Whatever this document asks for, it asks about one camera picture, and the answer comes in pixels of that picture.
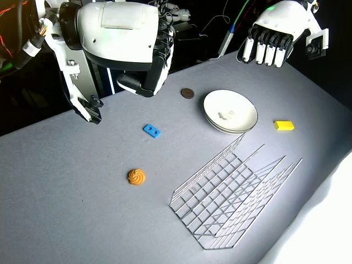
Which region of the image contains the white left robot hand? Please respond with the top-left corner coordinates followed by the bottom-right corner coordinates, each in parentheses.
top-left (236, 0), bottom-right (322, 68)

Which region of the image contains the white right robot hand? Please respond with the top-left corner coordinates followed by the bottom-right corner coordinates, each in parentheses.
top-left (76, 0), bottom-right (176, 98)

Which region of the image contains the robot column with light strip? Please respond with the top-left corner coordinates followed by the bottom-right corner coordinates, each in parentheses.
top-left (81, 52), bottom-right (125, 97)

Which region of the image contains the grey connector stick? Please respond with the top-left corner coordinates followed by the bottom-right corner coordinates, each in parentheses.
top-left (218, 29), bottom-right (235, 57)

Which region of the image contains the yellow rectangular block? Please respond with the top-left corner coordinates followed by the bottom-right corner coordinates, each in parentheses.
top-left (273, 120), bottom-right (295, 131)

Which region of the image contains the blue block with two holes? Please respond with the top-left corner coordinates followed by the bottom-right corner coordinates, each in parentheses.
top-left (142, 124), bottom-right (162, 139)

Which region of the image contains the orange swirl cookie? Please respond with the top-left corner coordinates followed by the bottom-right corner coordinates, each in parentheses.
top-left (127, 168), bottom-right (147, 186)

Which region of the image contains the thin green cable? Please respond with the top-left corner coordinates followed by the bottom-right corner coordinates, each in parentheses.
top-left (232, 0), bottom-right (251, 32)

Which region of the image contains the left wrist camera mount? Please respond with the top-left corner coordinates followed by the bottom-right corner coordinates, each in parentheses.
top-left (305, 27), bottom-right (329, 61)

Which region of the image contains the white connector cable bundle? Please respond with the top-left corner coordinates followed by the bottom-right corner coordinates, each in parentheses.
top-left (161, 1), bottom-right (192, 24)

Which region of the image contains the silver wire dish rack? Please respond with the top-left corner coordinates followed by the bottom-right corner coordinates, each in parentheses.
top-left (169, 133), bottom-right (304, 250)

